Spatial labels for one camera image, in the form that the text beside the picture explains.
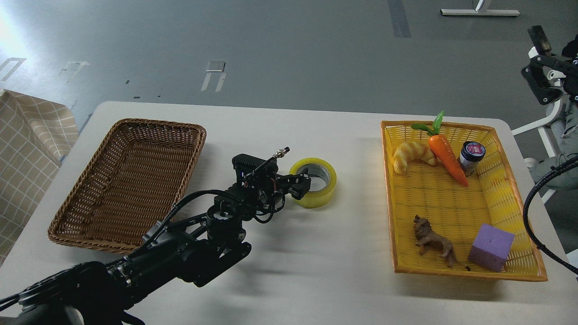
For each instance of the small dark jar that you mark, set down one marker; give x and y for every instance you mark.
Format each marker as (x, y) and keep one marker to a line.
(471, 154)

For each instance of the brown toy lion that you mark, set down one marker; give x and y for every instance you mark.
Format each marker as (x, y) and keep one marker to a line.
(427, 238)

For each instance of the yellow tape roll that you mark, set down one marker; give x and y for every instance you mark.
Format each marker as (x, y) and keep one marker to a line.
(323, 185)

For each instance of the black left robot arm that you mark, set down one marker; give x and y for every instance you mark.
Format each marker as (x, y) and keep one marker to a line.
(201, 237)

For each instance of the toy croissant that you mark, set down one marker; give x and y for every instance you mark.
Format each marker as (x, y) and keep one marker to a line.
(410, 151)

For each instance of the brown wicker basket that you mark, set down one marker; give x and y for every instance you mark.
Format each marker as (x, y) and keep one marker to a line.
(140, 170)

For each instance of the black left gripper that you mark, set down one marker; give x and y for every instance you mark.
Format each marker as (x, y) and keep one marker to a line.
(271, 190)

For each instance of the white stand base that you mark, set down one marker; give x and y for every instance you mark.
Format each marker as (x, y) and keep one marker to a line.
(481, 9)

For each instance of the toy carrot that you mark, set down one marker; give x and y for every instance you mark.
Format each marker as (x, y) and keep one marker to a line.
(441, 147)

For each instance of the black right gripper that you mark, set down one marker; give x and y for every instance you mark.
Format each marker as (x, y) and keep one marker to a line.
(541, 57)

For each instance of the purple foam cube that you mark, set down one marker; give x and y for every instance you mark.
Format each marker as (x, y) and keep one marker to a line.
(491, 247)

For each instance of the yellow plastic basket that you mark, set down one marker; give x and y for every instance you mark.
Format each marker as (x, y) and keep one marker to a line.
(455, 211)

